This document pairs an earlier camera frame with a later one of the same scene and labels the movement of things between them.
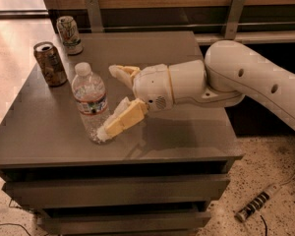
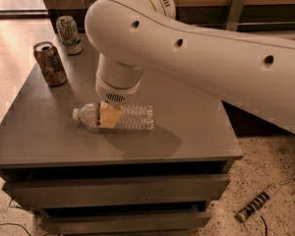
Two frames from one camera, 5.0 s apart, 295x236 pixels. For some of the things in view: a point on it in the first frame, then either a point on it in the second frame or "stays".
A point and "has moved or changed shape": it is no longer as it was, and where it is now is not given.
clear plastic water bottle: (90, 99) has moved or changed shape
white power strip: (258, 203) stays
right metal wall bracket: (232, 21) stays
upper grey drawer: (117, 191) stays
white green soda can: (69, 34) stays
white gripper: (152, 86) to (115, 93)
